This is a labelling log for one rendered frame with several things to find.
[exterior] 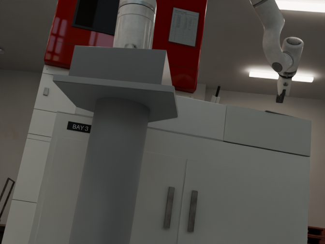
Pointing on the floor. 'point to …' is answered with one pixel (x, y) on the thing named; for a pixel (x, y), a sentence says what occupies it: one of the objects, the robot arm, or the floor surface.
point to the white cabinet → (184, 190)
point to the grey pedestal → (113, 152)
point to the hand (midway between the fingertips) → (279, 98)
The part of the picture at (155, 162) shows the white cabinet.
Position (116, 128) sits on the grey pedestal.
